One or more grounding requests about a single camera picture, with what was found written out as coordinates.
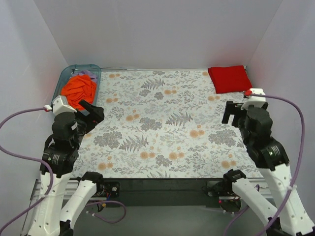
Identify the red t shirt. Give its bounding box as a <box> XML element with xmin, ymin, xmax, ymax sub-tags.
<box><xmin>208</xmin><ymin>65</ymin><xmax>252</xmax><ymax>94</ymax></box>

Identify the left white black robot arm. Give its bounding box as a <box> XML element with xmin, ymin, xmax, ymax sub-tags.
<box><xmin>27</xmin><ymin>99</ymin><xmax>104</xmax><ymax>236</ymax></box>

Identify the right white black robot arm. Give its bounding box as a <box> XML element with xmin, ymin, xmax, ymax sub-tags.
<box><xmin>222</xmin><ymin>101</ymin><xmax>315</xmax><ymax>236</ymax></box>

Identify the orange t shirt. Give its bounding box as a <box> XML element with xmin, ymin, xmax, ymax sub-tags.
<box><xmin>61</xmin><ymin>74</ymin><xmax>97</xmax><ymax>111</ymax></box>

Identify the teal plastic bin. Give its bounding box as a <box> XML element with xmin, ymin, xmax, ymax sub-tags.
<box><xmin>53</xmin><ymin>64</ymin><xmax>101</xmax><ymax>113</ymax></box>

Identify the floral table mat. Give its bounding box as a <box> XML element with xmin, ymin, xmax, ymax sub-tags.
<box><xmin>73</xmin><ymin>70</ymin><xmax>260</xmax><ymax>178</ymax></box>

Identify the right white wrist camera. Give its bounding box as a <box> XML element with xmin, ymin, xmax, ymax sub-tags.
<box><xmin>241</xmin><ymin>88</ymin><xmax>266</xmax><ymax>110</ymax></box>

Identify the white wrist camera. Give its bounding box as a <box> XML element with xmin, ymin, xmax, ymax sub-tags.
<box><xmin>52</xmin><ymin>95</ymin><xmax>77</xmax><ymax>116</ymax></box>
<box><xmin>241</xmin><ymin>88</ymin><xmax>266</xmax><ymax>110</ymax></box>

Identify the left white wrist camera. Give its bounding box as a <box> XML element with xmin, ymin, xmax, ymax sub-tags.
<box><xmin>52</xmin><ymin>95</ymin><xmax>77</xmax><ymax>116</ymax></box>

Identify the aluminium frame rail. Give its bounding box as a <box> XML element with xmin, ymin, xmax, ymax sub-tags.
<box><xmin>21</xmin><ymin>178</ymin><xmax>308</xmax><ymax>236</ymax></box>

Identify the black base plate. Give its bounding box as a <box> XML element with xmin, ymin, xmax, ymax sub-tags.
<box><xmin>100</xmin><ymin>178</ymin><xmax>242</xmax><ymax>212</ymax></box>

